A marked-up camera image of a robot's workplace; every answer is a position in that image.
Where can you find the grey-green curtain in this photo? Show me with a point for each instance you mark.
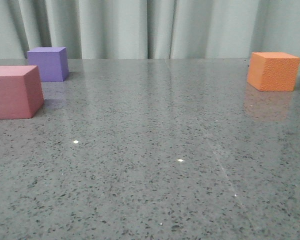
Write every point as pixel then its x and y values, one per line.
pixel 153 29

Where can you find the orange foam cube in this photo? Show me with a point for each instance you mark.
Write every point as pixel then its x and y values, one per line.
pixel 273 71

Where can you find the red foam cube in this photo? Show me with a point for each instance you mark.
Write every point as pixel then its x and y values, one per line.
pixel 21 92

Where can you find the purple foam cube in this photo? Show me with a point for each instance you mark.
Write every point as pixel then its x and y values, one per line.
pixel 52 63

